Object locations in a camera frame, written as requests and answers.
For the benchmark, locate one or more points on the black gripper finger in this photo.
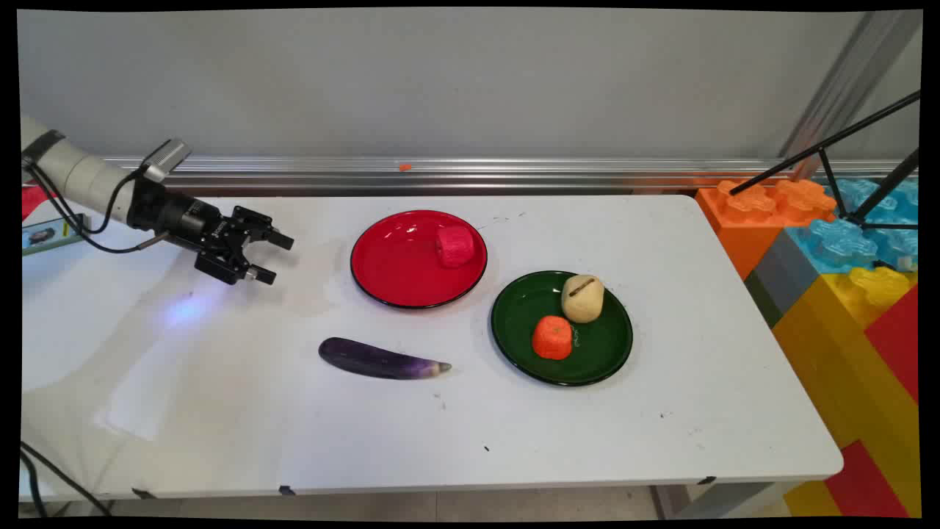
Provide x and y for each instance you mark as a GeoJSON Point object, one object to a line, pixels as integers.
{"type": "Point", "coordinates": [258, 275]}
{"type": "Point", "coordinates": [277, 239]}

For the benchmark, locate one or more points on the orange toy fruit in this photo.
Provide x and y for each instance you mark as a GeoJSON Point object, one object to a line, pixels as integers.
{"type": "Point", "coordinates": [552, 339]}

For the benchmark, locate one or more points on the beige toy pear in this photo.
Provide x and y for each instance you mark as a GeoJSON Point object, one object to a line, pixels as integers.
{"type": "Point", "coordinates": [584, 305]}

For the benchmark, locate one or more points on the red object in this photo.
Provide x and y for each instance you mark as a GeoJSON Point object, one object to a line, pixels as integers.
{"type": "Point", "coordinates": [31, 202]}

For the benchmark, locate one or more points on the small white object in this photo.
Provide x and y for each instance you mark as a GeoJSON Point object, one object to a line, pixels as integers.
{"type": "Point", "coordinates": [905, 263]}

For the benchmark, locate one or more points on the red toy fruit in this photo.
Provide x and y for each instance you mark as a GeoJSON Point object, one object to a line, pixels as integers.
{"type": "Point", "coordinates": [455, 247]}

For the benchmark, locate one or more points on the orange foam block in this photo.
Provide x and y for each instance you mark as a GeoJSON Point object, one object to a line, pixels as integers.
{"type": "Point", "coordinates": [742, 228]}

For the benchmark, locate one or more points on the black tripod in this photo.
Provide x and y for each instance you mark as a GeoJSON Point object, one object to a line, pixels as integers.
{"type": "Point", "coordinates": [892, 178]}

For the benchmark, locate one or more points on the aluminium rail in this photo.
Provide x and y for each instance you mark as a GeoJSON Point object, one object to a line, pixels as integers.
{"type": "Point", "coordinates": [514, 173]}

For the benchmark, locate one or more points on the aluminium post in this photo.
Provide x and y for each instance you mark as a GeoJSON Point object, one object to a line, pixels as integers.
{"type": "Point", "coordinates": [852, 81]}

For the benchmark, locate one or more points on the red plate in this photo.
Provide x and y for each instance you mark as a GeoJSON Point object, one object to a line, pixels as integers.
{"type": "Point", "coordinates": [396, 264]}

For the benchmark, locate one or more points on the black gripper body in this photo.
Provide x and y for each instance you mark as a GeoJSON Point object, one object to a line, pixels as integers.
{"type": "Point", "coordinates": [176, 217]}

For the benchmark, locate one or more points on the printed card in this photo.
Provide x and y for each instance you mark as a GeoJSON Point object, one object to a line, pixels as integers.
{"type": "Point", "coordinates": [44, 235]}

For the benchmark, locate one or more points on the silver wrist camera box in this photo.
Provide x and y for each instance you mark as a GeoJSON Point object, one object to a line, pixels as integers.
{"type": "Point", "coordinates": [167, 156]}

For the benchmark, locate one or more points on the light blue foam block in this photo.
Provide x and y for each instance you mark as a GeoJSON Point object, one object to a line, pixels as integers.
{"type": "Point", "coordinates": [837, 246]}

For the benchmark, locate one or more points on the green plate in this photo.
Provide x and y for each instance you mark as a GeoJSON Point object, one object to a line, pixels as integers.
{"type": "Point", "coordinates": [602, 345]}

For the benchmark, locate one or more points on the purple toy eggplant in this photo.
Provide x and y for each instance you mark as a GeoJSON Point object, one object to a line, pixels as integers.
{"type": "Point", "coordinates": [367, 358]}

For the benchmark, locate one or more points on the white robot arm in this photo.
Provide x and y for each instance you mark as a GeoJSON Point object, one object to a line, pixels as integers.
{"type": "Point", "coordinates": [73, 173]}

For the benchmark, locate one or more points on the grey foam block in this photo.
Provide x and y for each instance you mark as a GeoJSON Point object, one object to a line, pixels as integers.
{"type": "Point", "coordinates": [789, 272]}

